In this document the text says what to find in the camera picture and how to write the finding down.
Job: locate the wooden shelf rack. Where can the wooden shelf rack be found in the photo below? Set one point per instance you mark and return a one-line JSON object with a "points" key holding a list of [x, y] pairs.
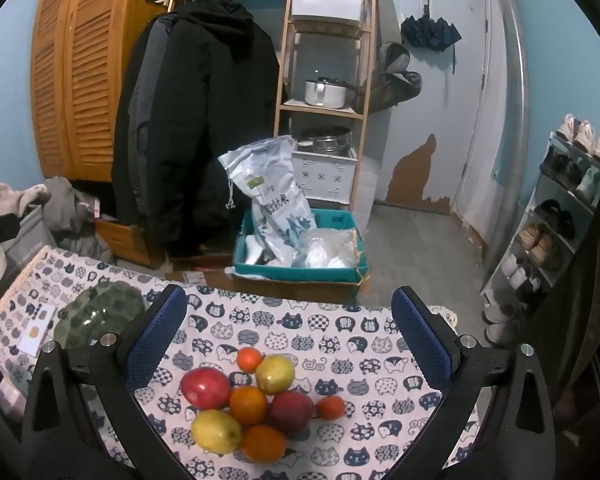
{"points": [[285, 85]]}

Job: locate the white storage bin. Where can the white storage bin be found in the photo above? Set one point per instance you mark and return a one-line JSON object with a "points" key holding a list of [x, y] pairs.
{"points": [[325, 2]]}

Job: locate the black puffer jacket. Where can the black puffer jacket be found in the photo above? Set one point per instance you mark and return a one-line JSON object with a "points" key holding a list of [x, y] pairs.
{"points": [[140, 135]]}

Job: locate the white door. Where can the white door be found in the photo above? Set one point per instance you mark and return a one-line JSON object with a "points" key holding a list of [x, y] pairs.
{"points": [[445, 110]]}

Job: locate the teal cardboard box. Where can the teal cardboard box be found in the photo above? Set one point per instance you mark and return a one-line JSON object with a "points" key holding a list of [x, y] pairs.
{"points": [[300, 274]]}

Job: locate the wooden louvered wardrobe doors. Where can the wooden louvered wardrobe doors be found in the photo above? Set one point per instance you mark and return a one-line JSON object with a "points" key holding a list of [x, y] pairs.
{"points": [[75, 60]]}

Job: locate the steel steamer pot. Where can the steel steamer pot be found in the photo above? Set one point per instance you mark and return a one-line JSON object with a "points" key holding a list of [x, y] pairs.
{"points": [[325, 139]]}

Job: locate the wooden drawer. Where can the wooden drawer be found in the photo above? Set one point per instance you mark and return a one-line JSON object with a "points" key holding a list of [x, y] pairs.
{"points": [[125, 240]]}

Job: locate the white shoe rack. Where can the white shoe rack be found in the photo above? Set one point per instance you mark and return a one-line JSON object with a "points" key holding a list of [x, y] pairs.
{"points": [[555, 195]]}

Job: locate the white patterned basket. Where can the white patterned basket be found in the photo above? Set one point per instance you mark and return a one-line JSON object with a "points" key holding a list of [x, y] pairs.
{"points": [[325, 177]]}

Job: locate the clear plastic bag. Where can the clear plastic bag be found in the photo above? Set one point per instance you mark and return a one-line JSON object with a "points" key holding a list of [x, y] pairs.
{"points": [[327, 250]]}

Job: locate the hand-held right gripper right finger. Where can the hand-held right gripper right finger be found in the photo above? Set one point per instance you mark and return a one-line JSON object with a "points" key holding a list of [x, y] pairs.
{"points": [[422, 335]]}

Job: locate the large orange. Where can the large orange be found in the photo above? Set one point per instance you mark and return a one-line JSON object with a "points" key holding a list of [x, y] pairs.
{"points": [[263, 443], [248, 405]]}

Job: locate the dark folded umbrella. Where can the dark folded umbrella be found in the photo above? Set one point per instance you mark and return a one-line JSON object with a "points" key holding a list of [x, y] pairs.
{"points": [[430, 30]]}

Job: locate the black hooded coat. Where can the black hooded coat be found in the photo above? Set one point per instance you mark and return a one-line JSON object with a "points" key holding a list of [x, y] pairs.
{"points": [[220, 110]]}

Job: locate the white rice bag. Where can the white rice bag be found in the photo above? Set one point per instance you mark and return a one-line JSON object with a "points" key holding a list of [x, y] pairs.
{"points": [[275, 195]]}

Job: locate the silver pipe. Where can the silver pipe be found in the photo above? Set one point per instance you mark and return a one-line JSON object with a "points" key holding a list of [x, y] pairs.
{"points": [[512, 60]]}

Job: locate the small tangerine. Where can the small tangerine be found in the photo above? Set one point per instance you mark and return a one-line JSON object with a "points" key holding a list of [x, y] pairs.
{"points": [[249, 360], [330, 407]]}

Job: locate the green glass bowl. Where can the green glass bowl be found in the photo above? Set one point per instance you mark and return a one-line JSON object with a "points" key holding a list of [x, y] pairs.
{"points": [[100, 310]]}

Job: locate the white enamel pot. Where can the white enamel pot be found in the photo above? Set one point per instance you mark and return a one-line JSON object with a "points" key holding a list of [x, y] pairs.
{"points": [[324, 92]]}

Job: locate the cat print tablecloth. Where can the cat print tablecloth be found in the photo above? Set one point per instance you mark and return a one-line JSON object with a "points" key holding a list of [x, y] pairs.
{"points": [[280, 320]]}

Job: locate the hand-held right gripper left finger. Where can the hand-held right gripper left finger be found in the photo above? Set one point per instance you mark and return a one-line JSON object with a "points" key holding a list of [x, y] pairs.
{"points": [[155, 335]]}

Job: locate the yellow apple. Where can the yellow apple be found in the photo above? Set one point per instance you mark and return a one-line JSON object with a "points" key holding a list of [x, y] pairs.
{"points": [[275, 374]]}

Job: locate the pile of clothes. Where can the pile of clothes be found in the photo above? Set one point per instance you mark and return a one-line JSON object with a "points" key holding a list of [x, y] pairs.
{"points": [[65, 210]]}

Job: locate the grey hanging bag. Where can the grey hanging bag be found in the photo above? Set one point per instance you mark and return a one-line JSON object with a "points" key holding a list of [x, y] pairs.
{"points": [[397, 80]]}

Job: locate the white paper card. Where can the white paper card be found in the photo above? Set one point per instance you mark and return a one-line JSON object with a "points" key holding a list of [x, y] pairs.
{"points": [[37, 327]]}

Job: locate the red apple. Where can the red apple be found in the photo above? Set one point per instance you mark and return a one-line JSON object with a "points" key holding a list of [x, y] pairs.
{"points": [[205, 387], [291, 412]]}

